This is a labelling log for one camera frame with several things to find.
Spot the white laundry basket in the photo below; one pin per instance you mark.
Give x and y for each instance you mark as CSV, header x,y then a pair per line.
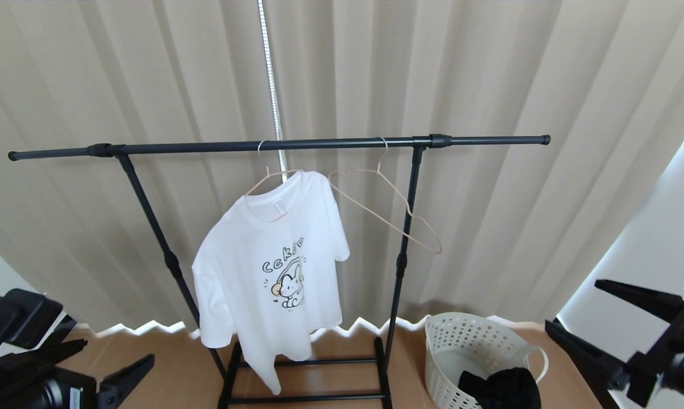
x,y
461,335

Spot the beige curtain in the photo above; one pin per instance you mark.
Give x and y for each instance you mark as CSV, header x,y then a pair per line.
x,y
149,68

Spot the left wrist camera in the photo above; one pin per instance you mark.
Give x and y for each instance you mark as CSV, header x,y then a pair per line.
x,y
12,318

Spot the white printed shirt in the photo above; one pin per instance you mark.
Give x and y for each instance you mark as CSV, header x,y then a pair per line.
x,y
245,272

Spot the black clothes rack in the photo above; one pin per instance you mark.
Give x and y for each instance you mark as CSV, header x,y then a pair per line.
x,y
205,147

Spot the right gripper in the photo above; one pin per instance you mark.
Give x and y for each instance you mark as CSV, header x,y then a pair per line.
x,y
677,352

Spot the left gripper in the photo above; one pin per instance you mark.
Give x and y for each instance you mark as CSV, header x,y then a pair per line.
x,y
24,392

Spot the pink clothes hanger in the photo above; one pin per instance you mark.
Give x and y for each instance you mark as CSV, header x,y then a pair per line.
x,y
376,211
261,149

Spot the black garment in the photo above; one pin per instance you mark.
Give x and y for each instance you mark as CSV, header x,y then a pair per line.
x,y
507,389

